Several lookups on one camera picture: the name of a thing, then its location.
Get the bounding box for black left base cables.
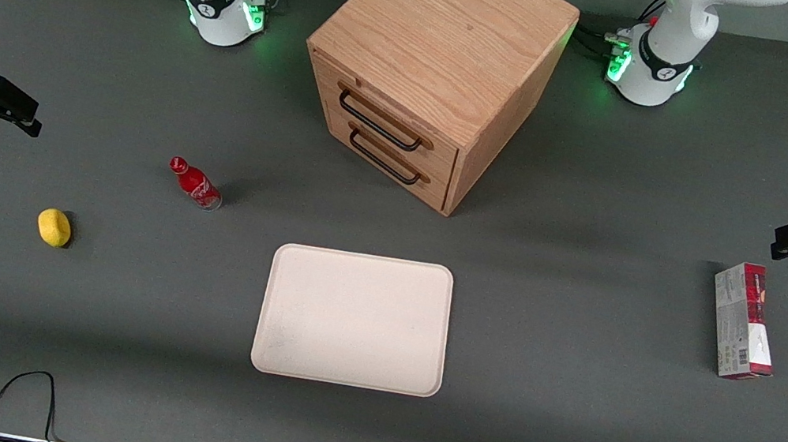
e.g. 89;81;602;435
569;0;669;70

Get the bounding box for wooden two-drawer cabinet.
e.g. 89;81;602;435
282;0;583;234

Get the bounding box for yellow lemon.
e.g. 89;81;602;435
33;206;77;251

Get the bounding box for beige rectangular tray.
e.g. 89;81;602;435
247;236;462;403

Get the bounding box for black metal drawer handle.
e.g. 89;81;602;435
328;81;441;157
340;122;438;190

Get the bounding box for grey and red carton box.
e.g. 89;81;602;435
697;257;788;388

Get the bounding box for red soda bottle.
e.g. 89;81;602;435
163;155;230;215

